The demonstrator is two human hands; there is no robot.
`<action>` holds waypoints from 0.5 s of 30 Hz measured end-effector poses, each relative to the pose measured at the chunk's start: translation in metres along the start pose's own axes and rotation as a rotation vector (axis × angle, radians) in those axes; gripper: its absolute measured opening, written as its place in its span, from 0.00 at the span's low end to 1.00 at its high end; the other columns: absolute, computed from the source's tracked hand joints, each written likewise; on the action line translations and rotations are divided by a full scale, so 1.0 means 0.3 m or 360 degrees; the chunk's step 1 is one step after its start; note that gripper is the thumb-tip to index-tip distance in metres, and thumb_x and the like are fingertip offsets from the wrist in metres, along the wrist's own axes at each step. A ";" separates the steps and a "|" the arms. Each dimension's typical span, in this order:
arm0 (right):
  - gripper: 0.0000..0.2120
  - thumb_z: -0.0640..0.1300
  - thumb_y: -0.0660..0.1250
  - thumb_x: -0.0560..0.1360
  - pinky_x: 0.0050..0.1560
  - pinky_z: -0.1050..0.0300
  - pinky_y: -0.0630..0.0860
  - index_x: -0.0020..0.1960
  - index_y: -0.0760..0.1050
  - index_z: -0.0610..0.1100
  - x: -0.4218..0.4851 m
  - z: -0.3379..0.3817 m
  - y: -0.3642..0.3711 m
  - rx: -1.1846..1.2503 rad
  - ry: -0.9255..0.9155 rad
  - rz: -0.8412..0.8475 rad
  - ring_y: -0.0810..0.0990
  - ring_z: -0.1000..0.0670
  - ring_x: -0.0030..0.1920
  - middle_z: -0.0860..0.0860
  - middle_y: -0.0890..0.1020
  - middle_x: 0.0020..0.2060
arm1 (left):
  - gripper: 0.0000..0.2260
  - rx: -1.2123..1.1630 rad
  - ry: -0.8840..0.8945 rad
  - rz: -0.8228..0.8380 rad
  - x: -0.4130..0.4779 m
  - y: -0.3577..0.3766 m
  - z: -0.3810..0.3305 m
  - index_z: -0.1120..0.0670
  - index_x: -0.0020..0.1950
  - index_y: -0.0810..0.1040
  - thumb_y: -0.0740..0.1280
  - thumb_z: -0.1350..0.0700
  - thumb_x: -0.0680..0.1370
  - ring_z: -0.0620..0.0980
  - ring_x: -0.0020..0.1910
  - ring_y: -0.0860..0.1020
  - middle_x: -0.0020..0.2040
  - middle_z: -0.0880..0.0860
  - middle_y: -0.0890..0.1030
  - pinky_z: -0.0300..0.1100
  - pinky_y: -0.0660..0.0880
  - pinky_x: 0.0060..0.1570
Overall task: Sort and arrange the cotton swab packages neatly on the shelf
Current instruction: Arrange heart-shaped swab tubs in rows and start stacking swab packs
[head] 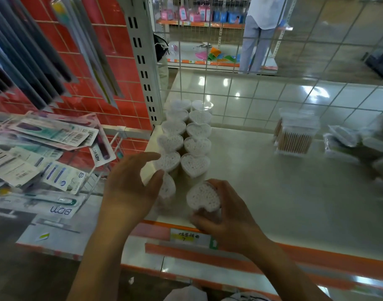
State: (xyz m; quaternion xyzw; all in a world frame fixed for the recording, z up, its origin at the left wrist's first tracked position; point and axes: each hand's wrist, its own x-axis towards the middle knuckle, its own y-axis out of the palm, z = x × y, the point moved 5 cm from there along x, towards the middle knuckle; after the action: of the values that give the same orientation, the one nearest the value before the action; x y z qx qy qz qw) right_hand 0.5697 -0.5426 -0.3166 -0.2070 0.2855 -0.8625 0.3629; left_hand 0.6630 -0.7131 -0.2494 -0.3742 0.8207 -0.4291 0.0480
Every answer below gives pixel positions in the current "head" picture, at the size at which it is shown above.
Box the person's right hand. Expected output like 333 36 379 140
190 178 270 258

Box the person's left hand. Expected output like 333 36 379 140
99 152 166 230

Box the white shelf orange rail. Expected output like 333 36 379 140
128 125 383 283

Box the pile of cotton swab packs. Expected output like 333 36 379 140
323 112 383 211

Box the person's left forearm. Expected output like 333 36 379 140
66 216 142 301

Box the white shelf board orange rim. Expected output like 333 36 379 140
144 242 383 294
120 247 336 301
15 194 143 261

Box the person's white garment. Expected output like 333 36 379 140
162 285 273 301

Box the distant white orange shelf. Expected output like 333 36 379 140
155 0 298 73

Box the price label green arrow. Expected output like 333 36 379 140
169 228 220 250

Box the pile of toothbrush packs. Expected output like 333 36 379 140
0 111 117 220

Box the green plastic item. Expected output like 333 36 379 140
209 52 230 63

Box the row of pink blue packets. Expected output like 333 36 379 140
160 4 246 25

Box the white wire basket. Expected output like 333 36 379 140
66 127 149 202

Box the white slotted shelf post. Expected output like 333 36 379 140
114 0 164 130

